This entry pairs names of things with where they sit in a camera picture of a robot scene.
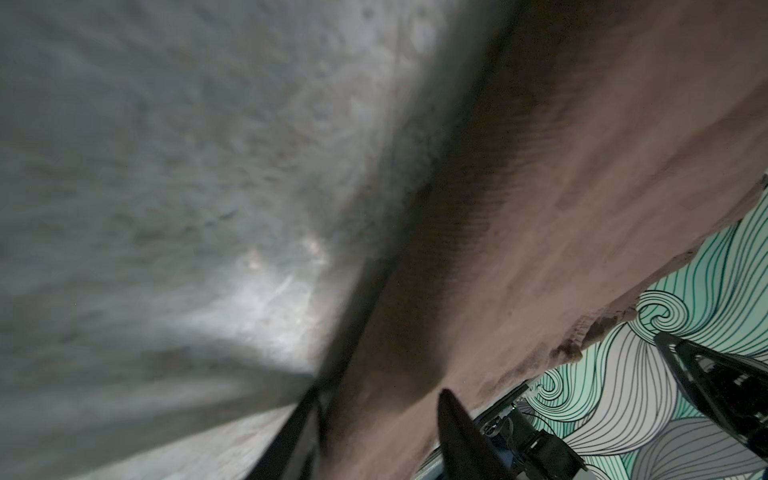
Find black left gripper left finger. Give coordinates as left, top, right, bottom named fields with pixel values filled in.
left=243, top=387, right=321, bottom=480

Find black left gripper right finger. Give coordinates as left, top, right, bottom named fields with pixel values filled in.
left=437, top=389, right=514, bottom=480

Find brown trousers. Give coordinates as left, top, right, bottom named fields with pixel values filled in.
left=320, top=1, right=767, bottom=479

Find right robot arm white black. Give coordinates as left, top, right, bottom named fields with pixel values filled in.
left=474, top=382, right=593, bottom=479

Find black perforated metal tray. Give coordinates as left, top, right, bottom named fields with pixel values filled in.
left=654, top=332, right=767, bottom=460

